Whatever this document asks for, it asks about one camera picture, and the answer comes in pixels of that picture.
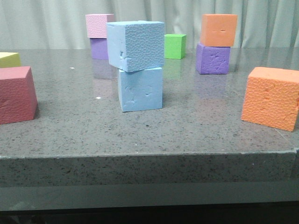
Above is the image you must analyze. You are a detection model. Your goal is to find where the yellow foam block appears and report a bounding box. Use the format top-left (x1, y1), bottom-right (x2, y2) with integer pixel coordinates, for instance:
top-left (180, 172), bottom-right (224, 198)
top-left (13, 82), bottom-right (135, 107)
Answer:
top-left (0, 52), bottom-right (21, 68)

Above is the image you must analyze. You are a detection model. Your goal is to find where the purple foam block under pink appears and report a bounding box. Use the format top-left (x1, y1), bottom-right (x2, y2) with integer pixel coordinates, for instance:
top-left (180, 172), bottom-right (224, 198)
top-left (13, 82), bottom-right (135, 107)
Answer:
top-left (90, 38), bottom-right (108, 60)

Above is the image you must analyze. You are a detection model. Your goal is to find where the textured light blue foam block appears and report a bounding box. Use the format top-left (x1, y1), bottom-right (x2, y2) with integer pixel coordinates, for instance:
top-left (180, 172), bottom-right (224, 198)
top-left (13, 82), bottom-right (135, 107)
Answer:
top-left (107, 21), bottom-right (164, 72)

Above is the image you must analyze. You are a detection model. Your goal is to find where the grey curtain backdrop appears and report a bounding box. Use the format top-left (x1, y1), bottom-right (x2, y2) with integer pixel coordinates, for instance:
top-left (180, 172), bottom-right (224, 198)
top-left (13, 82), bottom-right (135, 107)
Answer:
top-left (0, 0), bottom-right (299, 50)

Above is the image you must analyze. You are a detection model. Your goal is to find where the green foam block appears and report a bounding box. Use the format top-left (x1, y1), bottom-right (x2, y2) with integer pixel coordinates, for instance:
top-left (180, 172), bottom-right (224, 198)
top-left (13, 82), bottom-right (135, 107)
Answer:
top-left (164, 34), bottom-right (186, 59)

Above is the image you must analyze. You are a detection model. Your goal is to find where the purple foam block under orange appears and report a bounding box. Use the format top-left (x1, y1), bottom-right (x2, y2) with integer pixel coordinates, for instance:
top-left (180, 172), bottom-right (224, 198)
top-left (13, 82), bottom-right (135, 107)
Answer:
top-left (196, 42), bottom-right (231, 74)

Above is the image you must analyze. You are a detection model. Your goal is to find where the large red foam block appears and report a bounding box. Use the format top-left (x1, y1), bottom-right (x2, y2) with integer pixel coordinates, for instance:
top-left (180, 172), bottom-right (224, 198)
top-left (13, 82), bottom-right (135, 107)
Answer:
top-left (0, 66), bottom-right (37, 124)

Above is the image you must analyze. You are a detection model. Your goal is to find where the large orange foam block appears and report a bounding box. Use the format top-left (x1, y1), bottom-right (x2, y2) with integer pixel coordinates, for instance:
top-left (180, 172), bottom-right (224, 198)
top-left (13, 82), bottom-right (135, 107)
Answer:
top-left (241, 67), bottom-right (299, 132)

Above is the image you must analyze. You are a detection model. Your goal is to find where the orange foam block on purple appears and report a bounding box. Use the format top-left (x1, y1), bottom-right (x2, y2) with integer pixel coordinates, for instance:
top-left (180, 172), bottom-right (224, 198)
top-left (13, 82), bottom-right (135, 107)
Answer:
top-left (200, 14), bottom-right (238, 47)

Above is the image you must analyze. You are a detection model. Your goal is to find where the smooth light blue foam block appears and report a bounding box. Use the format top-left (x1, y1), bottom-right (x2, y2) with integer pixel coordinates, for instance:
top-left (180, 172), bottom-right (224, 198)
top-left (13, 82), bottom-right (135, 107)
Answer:
top-left (118, 67), bottom-right (163, 112)

